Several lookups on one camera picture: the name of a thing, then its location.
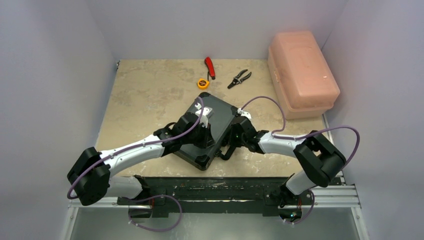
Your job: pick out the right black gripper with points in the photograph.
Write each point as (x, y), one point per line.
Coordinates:
(232, 140)

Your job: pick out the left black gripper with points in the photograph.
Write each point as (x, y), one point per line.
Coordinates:
(207, 141)

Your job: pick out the black poker case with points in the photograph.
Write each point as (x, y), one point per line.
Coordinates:
(220, 122)

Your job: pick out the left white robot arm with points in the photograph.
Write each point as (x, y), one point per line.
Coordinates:
(92, 174)

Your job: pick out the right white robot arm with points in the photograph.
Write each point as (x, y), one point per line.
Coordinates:
(320, 160)

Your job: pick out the yellow tape measure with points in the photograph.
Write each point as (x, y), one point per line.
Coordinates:
(203, 84)

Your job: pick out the pink plastic storage box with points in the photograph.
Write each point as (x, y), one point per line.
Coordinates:
(303, 82)

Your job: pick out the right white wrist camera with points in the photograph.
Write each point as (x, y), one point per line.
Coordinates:
(243, 113)

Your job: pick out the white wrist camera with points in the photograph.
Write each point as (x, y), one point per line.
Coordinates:
(204, 113)
(243, 113)

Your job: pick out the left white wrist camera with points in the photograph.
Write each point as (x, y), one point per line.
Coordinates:
(204, 113)

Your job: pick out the black handled pliers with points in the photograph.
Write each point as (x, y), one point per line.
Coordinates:
(239, 78)

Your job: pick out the black table rail frame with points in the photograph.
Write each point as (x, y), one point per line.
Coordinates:
(161, 196)

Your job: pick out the red handled tool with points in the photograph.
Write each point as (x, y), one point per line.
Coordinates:
(210, 68)

